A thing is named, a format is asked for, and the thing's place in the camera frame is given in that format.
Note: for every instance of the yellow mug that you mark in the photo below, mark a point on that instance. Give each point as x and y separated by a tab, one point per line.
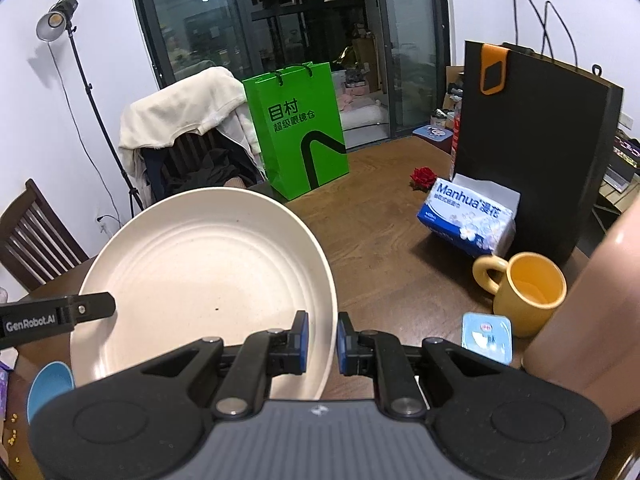
515	317

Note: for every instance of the studio light on stand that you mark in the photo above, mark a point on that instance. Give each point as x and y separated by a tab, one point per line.
52	20

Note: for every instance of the yogurt cup with blue lid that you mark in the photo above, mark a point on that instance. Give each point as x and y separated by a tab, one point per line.
485	337

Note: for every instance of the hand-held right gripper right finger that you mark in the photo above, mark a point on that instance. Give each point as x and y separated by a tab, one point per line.
342	342

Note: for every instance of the cream jacket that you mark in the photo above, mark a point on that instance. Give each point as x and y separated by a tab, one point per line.
175	110

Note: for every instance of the blue white tissue pack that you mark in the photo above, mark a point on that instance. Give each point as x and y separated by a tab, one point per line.
460	215

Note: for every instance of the black paper bag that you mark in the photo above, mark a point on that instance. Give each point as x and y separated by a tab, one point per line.
540	135

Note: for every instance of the cream plate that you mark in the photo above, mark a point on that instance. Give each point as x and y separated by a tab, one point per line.
200	270

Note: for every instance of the glass sliding door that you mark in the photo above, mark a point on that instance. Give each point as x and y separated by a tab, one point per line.
200	20

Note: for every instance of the wooden chair with clothes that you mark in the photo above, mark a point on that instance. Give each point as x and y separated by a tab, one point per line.
187	147

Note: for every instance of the small stool with printed top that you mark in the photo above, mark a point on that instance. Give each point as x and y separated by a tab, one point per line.
434	135

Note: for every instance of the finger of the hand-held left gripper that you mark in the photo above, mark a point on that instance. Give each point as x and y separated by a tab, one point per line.
95	307

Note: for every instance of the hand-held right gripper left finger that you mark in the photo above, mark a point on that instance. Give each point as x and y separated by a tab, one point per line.
300	342

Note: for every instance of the dark blue garment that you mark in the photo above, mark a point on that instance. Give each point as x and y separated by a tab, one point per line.
152	175

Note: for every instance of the small red rose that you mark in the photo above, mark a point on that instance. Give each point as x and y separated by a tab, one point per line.
424	177

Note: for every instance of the blue bowl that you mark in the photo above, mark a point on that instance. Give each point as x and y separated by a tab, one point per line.
50	390

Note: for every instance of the green paper bag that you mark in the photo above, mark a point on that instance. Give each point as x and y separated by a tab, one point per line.
290	135

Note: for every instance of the scattered yellow popcorn pieces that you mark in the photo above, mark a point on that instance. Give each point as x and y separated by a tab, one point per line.
12	440

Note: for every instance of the dark wooden chair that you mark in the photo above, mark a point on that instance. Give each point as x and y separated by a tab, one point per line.
35	240

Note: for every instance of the black clothes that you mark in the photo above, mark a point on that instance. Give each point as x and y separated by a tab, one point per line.
215	170

